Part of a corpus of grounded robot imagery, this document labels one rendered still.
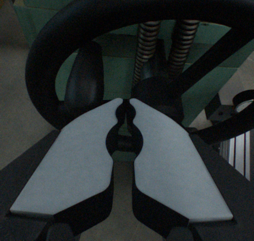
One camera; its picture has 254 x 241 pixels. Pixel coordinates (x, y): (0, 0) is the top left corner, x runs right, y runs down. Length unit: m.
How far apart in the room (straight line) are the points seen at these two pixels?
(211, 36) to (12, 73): 1.27
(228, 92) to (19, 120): 1.01
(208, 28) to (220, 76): 0.25
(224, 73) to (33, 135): 0.94
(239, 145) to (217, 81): 0.55
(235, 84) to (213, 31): 0.35
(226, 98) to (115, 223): 0.71
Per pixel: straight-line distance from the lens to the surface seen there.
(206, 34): 0.28
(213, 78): 0.51
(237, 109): 0.53
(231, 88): 0.60
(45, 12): 0.39
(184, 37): 0.25
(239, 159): 1.01
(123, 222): 1.01
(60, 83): 0.52
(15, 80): 1.38
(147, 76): 0.25
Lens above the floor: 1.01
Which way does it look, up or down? 59 degrees down
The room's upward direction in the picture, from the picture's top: 13 degrees clockwise
